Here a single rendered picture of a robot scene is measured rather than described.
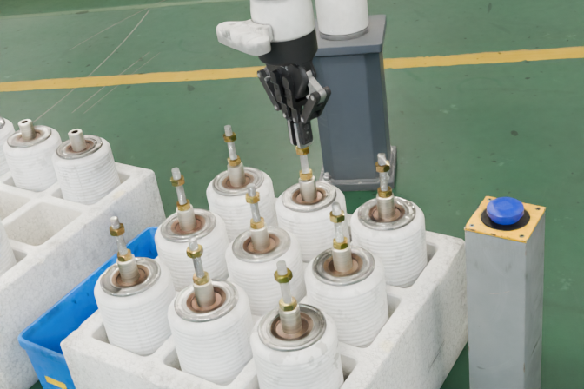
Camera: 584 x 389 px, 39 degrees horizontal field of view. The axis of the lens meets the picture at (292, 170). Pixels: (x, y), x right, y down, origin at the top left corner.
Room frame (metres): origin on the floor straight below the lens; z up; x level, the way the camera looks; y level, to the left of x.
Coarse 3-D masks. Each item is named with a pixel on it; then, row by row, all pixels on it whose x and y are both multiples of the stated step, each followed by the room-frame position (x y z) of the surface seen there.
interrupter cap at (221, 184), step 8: (248, 168) 1.06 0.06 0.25; (256, 168) 1.05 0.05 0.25; (216, 176) 1.05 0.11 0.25; (224, 176) 1.05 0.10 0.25; (248, 176) 1.04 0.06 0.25; (256, 176) 1.03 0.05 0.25; (216, 184) 1.03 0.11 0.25; (224, 184) 1.03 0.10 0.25; (248, 184) 1.02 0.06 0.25; (256, 184) 1.01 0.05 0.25; (216, 192) 1.01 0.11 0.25; (224, 192) 1.00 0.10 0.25; (232, 192) 1.00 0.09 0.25; (240, 192) 0.99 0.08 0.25
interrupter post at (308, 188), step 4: (300, 180) 0.96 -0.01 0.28; (312, 180) 0.95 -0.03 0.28; (300, 184) 0.95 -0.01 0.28; (304, 184) 0.95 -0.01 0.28; (308, 184) 0.95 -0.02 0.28; (312, 184) 0.95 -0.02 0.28; (300, 188) 0.96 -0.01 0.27; (304, 188) 0.95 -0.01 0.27; (308, 188) 0.95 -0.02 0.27; (312, 188) 0.95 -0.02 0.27; (304, 192) 0.95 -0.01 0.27; (308, 192) 0.95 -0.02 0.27; (312, 192) 0.95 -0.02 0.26; (316, 192) 0.96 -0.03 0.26; (304, 196) 0.95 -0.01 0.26; (308, 196) 0.95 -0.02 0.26; (312, 196) 0.95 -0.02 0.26; (316, 196) 0.96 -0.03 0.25; (304, 200) 0.95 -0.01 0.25; (308, 200) 0.95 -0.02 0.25; (312, 200) 0.95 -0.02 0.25
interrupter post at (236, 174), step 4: (228, 164) 1.03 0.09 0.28; (240, 164) 1.03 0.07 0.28; (228, 168) 1.02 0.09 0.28; (232, 168) 1.02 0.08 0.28; (236, 168) 1.02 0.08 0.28; (240, 168) 1.02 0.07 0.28; (232, 172) 1.02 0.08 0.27; (236, 172) 1.02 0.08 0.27; (240, 172) 1.02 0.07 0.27; (232, 176) 1.02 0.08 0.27; (236, 176) 1.02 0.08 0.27; (240, 176) 1.02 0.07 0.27; (244, 176) 1.03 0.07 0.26; (232, 180) 1.02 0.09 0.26; (236, 180) 1.02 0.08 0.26; (240, 180) 1.02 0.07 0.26; (244, 180) 1.02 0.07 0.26; (232, 184) 1.02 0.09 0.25; (236, 184) 1.02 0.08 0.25; (240, 184) 1.02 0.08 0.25
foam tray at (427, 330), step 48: (432, 240) 0.92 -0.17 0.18; (432, 288) 0.82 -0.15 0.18; (96, 336) 0.84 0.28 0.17; (384, 336) 0.74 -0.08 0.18; (432, 336) 0.81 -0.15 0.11; (96, 384) 0.79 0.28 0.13; (144, 384) 0.74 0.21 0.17; (192, 384) 0.71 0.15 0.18; (240, 384) 0.70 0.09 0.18; (384, 384) 0.70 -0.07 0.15; (432, 384) 0.80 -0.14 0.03
